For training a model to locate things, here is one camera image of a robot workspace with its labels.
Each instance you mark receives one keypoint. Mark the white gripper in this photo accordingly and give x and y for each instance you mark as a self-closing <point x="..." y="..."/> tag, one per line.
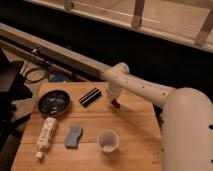
<point x="113" y="91"/>

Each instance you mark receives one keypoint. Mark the blue object on floor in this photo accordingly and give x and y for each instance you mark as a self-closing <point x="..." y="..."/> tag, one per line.
<point x="57" y="78"/>

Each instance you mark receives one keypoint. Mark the white squeeze tube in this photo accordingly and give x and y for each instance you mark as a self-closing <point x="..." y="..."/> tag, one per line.
<point x="45" y="137"/>

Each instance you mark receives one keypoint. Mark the dark round bowl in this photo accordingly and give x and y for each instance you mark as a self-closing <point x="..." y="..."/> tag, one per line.
<point x="54" y="103"/>

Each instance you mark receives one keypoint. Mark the blue sponge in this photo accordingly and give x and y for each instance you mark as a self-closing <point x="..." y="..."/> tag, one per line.
<point x="71" y="140"/>

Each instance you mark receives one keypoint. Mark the black box with white stripes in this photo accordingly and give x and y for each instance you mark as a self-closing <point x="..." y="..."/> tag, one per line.
<point x="89" y="97"/>

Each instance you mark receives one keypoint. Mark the white plastic cup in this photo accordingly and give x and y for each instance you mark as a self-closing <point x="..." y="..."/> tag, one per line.
<point x="108" y="141"/>

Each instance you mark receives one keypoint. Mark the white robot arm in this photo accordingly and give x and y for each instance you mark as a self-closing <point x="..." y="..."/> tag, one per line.
<point x="187" y="119"/>

